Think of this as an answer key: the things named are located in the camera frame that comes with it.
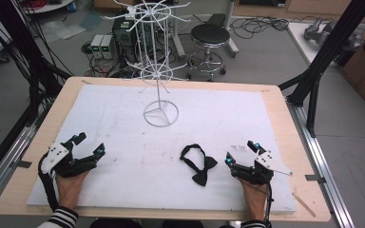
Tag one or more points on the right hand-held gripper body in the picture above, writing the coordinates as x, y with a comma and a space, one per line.
259, 167

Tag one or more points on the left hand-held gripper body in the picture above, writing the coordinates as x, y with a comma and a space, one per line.
64, 161

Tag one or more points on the black bow tie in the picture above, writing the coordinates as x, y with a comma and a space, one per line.
199, 164

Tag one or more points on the person's left hand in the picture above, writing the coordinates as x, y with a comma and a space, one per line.
70, 187

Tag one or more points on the person's right hand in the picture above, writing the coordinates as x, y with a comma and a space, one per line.
256, 199

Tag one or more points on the striped right sleeve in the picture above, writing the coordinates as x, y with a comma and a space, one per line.
253, 224

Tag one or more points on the striped sleeve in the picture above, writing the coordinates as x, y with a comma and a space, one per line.
253, 224
61, 219

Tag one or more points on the striped left sleeve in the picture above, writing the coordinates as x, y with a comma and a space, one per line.
61, 219

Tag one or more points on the wooden stick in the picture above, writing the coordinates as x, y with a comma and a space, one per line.
304, 205

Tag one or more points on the white foam mat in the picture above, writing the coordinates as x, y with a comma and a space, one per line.
158, 148

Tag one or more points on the grey power supply unit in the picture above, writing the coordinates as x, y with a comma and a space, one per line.
96, 46
107, 47

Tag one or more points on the black round stool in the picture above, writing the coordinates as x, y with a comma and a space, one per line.
209, 47

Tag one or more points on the black computer tower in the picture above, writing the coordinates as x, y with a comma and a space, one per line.
125, 38

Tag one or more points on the grey table leg stand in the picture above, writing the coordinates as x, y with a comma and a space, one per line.
231, 28

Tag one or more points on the black metal frame post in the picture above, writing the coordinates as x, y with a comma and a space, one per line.
326, 50
22, 50

